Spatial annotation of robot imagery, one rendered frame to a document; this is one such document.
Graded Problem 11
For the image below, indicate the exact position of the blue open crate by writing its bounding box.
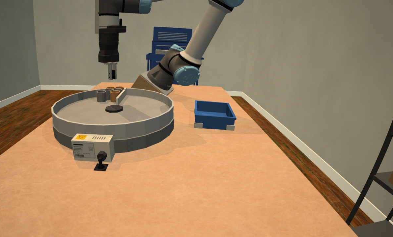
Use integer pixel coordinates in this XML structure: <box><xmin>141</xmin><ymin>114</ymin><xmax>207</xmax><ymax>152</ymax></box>
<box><xmin>194</xmin><ymin>100</ymin><xmax>237</xmax><ymax>131</ymax></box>

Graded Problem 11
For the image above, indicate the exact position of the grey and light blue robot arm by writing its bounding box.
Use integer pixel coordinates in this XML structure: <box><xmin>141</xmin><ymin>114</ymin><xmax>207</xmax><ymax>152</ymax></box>
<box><xmin>99</xmin><ymin>0</ymin><xmax>244</xmax><ymax>91</ymax></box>

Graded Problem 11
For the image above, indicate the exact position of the grey round turning table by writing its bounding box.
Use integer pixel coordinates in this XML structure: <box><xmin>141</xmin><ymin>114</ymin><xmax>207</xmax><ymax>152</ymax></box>
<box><xmin>51</xmin><ymin>88</ymin><xmax>174</xmax><ymax>171</ymax></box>

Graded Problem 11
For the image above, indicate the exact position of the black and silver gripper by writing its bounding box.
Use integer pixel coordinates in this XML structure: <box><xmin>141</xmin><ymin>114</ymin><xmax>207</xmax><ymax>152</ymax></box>
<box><xmin>98</xmin><ymin>15</ymin><xmax>126</xmax><ymax>80</ymax></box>

